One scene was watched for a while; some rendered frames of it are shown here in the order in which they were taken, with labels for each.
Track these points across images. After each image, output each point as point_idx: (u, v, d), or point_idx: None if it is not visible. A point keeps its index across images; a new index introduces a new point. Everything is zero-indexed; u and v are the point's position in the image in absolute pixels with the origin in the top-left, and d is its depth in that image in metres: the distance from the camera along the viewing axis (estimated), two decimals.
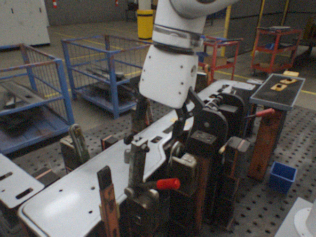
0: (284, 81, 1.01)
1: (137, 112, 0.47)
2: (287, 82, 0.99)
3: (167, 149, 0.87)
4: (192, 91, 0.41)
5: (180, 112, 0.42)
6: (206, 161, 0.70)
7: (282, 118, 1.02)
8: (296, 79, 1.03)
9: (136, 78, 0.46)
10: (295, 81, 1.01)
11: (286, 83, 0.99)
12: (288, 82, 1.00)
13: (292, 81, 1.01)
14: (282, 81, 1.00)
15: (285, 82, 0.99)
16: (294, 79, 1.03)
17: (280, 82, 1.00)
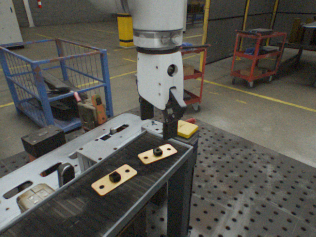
0: (147, 154, 0.50)
1: (141, 112, 0.49)
2: (148, 160, 0.48)
3: None
4: (173, 92, 0.38)
5: (165, 113, 0.40)
6: None
7: (146, 226, 0.51)
8: (174, 150, 0.52)
9: None
10: (168, 155, 0.50)
11: (145, 164, 0.48)
12: (153, 156, 0.49)
13: (163, 154, 0.50)
14: (141, 156, 0.49)
15: (144, 161, 0.48)
16: (171, 147, 0.52)
17: (138, 157, 0.49)
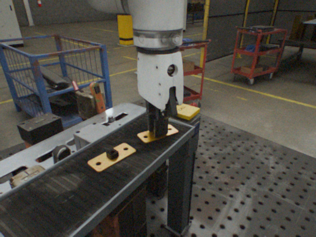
0: (146, 133, 0.48)
1: (148, 122, 0.47)
2: (148, 138, 0.46)
3: None
4: (170, 97, 0.40)
5: (158, 113, 0.43)
6: None
7: (146, 209, 0.49)
8: (176, 130, 0.49)
9: None
10: (169, 134, 0.47)
11: (144, 142, 0.45)
12: (153, 136, 0.47)
13: (163, 134, 0.48)
14: (140, 135, 0.47)
15: (143, 140, 0.46)
16: (172, 128, 0.50)
17: (138, 136, 0.47)
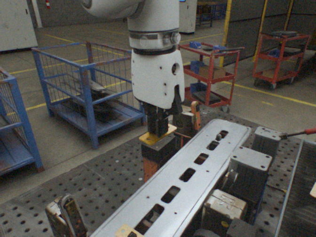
0: (148, 135, 0.47)
1: (148, 124, 0.47)
2: (152, 140, 0.46)
3: None
4: (175, 95, 0.40)
5: (161, 113, 0.43)
6: None
7: None
8: (173, 126, 0.50)
9: None
10: (169, 132, 0.48)
11: (150, 145, 0.45)
12: (155, 136, 0.47)
13: None
14: (143, 138, 0.46)
15: (148, 142, 0.45)
16: (169, 125, 0.51)
17: (140, 139, 0.46)
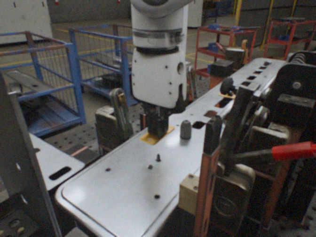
0: (148, 136, 0.47)
1: (149, 124, 0.46)
2: (154, 140, 0.46)
3: None
4: (178, 94, 0.41)
5: (163, 113, 0.43)
6: (297, 133, 0.53)
7: None
8: (171, 126, 0.50)
9: None
10: (169, 132, 0.48)
11: (152, 145, 0.45)
12: (155, 137, 0.47)
13: None
14: (144, 139, 0.46)
15: (150, 142, 0.45)
16: None
17: (141, 140, 0.46)
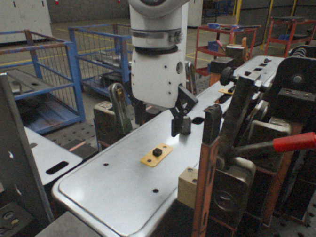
0: (148, 157, 0.50)
1: (136, 115, 0.48)
2: (153, 161, 0.48)
3: None
4: (182, 89, 0.40)
5: (174, 111, 0.41)
6: (298, 127, 0.52)
7: None
8: (170, 146, 0.53)
9: (129, 82, 0.46)
10: (168, 153, 0.51)
11: (152, 167, 0.47)
12: (155, 158, 0.49)
13: (163, 154, 0.51)
14: (144, 161, 0.49)
15: (150, 164, 0.47)
16: (166, 145, 0.54)
17: (142, 161, 0.48)
